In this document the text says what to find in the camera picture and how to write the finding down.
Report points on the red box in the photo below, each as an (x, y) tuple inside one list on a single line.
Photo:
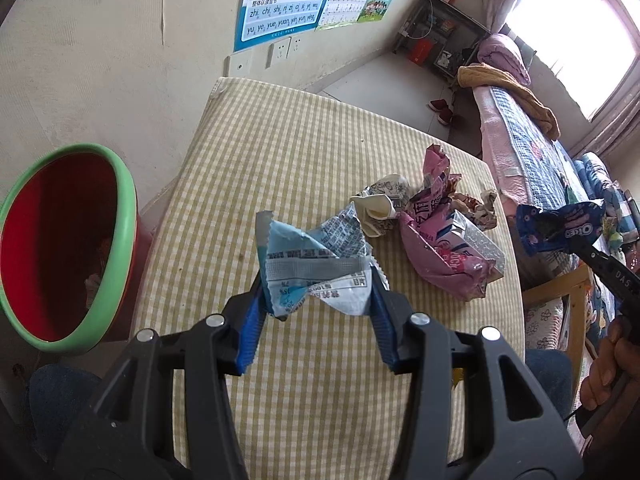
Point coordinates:
[(421, 51)]

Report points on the dark red shoe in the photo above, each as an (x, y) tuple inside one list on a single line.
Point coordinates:
[(446, 117), (438, 105)]

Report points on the red bin with green rim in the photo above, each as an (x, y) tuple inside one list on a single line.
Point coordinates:
[(60, 255)]

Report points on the wooden chair frame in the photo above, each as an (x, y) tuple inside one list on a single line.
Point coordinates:
[(577, 325)]

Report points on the green cloth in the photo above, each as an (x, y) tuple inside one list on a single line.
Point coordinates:
[(571, 195)]

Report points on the blue cookie wrapper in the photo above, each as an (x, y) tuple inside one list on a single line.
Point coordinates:
[(575, 225)]

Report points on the brown white wrapper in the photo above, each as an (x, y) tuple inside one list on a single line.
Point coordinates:
[(477, 210)]

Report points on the pink printed carton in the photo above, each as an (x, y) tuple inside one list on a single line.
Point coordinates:
[(440, 175)]

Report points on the bright window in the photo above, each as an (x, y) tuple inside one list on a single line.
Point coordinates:
[(575, 20)]

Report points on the mustard yellow blanket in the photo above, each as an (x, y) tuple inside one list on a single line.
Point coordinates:
[(505, 85)]

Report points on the cream paper cup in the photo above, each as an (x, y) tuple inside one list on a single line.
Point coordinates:
[(375, 215)]

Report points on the blue letter wall poster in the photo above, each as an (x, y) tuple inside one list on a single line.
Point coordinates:
[(280, 5)]

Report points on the pink folded blanket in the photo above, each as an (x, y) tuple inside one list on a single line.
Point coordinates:
[(505, 57)]

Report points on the small white wall plate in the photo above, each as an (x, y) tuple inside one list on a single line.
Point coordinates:
[(234, 65)]

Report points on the blue floral bedding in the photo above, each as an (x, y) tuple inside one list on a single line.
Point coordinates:
[(595, 180)]

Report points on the pink white wrapper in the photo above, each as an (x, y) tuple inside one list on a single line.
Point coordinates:
[(95, 287)]

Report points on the white wall socket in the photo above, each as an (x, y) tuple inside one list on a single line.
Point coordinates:
[(278, 54), (296, 45)]

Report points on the bed with patchwork quilt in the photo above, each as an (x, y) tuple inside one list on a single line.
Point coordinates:
[(525, 145)]

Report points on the pink plastic bag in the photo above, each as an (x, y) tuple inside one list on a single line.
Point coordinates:
[(450, 255)]

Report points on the small white appliance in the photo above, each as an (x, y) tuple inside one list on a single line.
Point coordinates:
[(442, 59)]

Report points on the dark metal shelf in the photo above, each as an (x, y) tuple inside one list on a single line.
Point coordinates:
[(450, 25)]

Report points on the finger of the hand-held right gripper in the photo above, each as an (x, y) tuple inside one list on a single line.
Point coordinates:
[(585, 252)]

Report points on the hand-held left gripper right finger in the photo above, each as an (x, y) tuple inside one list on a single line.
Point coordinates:
[(384, 332)]

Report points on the blue and white wrapper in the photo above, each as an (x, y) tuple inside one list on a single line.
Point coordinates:
[(310, 265)]

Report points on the person's right hand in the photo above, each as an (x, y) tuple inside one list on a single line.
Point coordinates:
[(607, 365)]

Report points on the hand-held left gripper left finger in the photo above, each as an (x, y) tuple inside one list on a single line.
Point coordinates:
[(247, 332)]

